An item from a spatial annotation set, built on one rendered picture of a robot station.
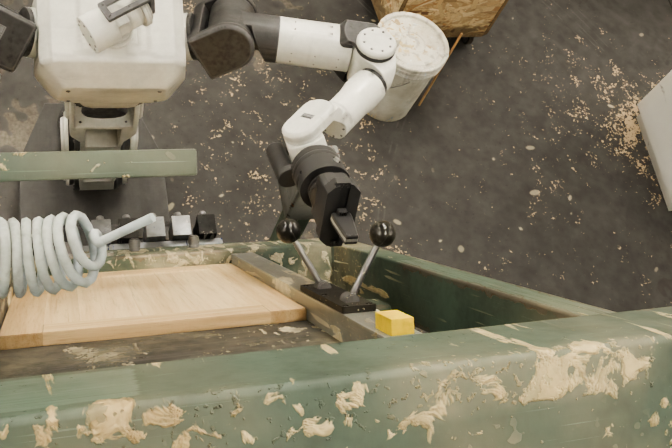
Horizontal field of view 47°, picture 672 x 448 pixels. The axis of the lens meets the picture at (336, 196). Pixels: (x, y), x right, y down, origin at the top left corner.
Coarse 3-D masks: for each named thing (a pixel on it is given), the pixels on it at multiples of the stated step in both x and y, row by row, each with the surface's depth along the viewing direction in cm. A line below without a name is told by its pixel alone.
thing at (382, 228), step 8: (376, 224) 108; (384, 224) 108; (376, 232) 108; (384, 232) 107; (392, 232) 108; (376, 240) 108; (384, 240) 108; (392, 240) 108; (376, 248) 109; (368, 256) 109; (368, 264) 108; (360, 272) 108; (360, 280) 108; (352, 288) 108; (344, 296) 108; (352, 296) 107
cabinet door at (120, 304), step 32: (96, 288) 144; (128, 288) 143; (160, 288) 142; (192, 288) 142; (224, 288) 141; (256, 288) 138; (32, 320) 115; (64, 320) 116; (96, 320) 114; (128, 320) 113; (160, 320) 113; (192, 320) 113; (224, 320) 115; (256, 320) 117; (288, 320) 118
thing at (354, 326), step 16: (240, 256) 167; (256, 256) 166; (256, 272) 150; (272, 272) 143; (288, 272) 142; (288, 288) 129; (304, 304) 120; (320, 304) 113; (320, 320) 113; (336, 320) 106; (352, 320) 100; (368, 320) 99; (336, 336) 106; (352, 336) 100; (368, 336) 95; (384, 336) 90
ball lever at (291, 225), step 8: (280, 224) 116; (288, 224) 116; (296, 224) 116; (280, 232) 116; (288, 232) 115; (296, 232) 116; (288, 240) 116; (296, 240) 117; (296, 248) 117; (304, 256) 118; (312, 264) 118; (312, 272) 118; (320, 280) 119; (320, 288) 118
